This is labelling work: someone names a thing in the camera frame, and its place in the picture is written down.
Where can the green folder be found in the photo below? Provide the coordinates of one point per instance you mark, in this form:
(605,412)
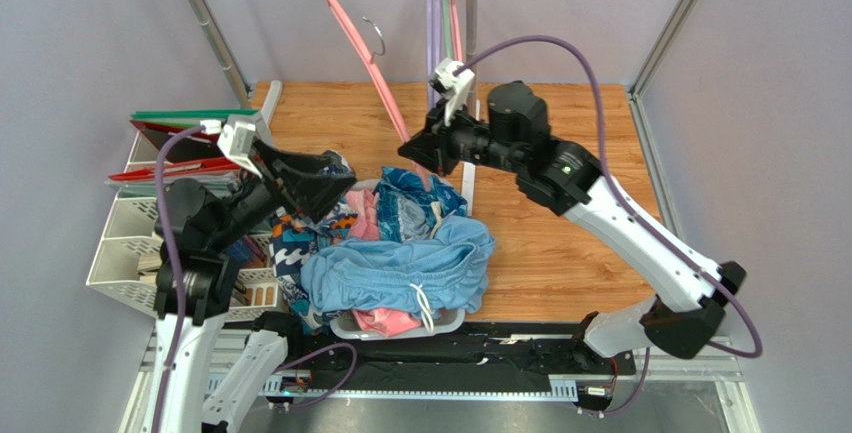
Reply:
(169,123)

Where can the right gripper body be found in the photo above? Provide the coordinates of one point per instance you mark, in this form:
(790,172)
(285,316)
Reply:
(445,137)

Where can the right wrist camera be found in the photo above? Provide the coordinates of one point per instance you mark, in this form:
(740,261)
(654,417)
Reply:
(453,81)

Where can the red folder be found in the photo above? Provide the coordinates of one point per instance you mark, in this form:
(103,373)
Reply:
(196,155)

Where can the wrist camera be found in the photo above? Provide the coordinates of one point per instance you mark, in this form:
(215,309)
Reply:
(453,81)
(236,136)

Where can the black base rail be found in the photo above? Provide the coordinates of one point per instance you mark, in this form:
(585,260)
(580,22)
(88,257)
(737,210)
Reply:
(478,361)

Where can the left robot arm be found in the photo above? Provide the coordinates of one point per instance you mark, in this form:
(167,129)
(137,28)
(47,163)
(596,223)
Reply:
(197,277)

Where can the purple hanger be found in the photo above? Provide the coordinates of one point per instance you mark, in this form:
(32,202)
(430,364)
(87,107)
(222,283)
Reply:
(437,32)
(430,51)

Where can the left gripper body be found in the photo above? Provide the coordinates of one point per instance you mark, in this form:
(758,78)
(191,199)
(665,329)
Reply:
(273,167)

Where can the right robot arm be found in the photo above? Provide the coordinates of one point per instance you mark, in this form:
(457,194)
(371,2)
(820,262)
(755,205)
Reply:
(691,291)

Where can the books in organizer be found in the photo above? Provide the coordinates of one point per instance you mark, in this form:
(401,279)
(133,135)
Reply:
(254,287)

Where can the light blue shorts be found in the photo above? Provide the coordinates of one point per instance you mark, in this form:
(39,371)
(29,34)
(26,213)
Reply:
(447,271)

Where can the white laundry basket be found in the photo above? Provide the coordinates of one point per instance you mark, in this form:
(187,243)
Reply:
(384,324)

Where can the pink garment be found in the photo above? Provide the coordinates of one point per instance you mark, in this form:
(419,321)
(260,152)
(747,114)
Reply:
(364,203)

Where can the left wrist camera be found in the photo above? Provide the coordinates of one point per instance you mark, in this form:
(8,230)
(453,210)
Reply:
(236,136)

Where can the dark blue patterned shorts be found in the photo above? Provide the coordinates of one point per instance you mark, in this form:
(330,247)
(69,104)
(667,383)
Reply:
(407,211)

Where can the pink hanger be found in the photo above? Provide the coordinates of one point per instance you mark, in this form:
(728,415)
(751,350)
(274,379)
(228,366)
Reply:
(458,51)
(377,78)

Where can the metal clothes rack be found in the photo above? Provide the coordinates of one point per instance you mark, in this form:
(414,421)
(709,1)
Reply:
(468,14)

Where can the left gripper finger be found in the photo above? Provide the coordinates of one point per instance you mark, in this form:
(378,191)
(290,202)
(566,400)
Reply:
(314,198)
(326,167)

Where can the colorful patterned shorts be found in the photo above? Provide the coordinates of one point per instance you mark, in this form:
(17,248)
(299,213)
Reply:
(293,242)

